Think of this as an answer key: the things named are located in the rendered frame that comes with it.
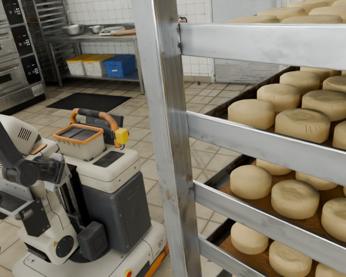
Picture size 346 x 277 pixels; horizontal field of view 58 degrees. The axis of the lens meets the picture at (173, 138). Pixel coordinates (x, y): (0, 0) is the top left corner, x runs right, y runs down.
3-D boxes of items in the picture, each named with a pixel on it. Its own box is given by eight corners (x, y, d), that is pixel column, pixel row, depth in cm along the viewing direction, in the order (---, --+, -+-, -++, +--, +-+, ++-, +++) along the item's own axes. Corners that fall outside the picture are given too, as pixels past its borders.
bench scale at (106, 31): (99, 35, 497) (98, 30, 493) (109, 32, 523) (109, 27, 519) (115, 35, 486) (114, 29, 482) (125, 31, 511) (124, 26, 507)
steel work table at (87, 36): (57, 88, 576) (42, 33, 532) (84, 77, 631) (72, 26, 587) (144, 95, 487) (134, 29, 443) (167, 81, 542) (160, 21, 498)
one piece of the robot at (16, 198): (21, 205, 152) (6, 167, 143) (59, 221, 138) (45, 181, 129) (-10, 226, 141) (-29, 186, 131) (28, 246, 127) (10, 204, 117)
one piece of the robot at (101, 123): (80, 148, 184) (83, 109, 182) (127, 159, 166) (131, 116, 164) (64, 149, 174) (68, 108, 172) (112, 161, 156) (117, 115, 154)
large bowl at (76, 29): (59, 37, 538) (56, 28, 531) (74, 33, 567) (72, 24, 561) (75, 37, 520) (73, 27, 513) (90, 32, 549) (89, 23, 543)
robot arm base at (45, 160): (65, 162, 119) (45, 156, 125) (48, 159, 112) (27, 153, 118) (59, 184, 118) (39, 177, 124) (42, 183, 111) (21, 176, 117)
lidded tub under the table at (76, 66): (67, 75, 566) (63, 60, 554) (85, 67, 601) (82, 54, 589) (83, 75, 547) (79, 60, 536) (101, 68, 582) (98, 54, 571)
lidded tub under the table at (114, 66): (104, 76, 525) (101, 61, 513) (120, 68, 561) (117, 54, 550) (123, 77, 508) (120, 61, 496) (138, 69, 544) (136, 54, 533)
